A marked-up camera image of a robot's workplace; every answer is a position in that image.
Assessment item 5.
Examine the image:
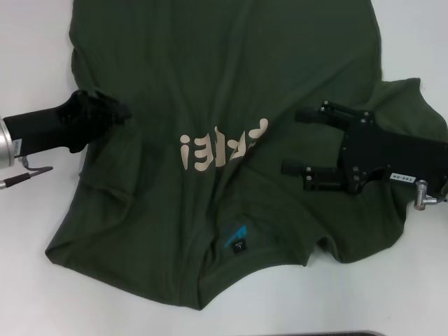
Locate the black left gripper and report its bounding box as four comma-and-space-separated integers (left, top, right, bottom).
2, 89, 133, 158

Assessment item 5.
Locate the dark green printed t-shirt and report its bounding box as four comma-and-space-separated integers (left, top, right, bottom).
44, 0, 448, 311

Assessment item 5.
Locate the left gripper cable connector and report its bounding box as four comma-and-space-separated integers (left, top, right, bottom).
0, 157, 54, 192

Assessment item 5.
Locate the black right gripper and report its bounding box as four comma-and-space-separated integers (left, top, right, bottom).
281, 99, 448, 195

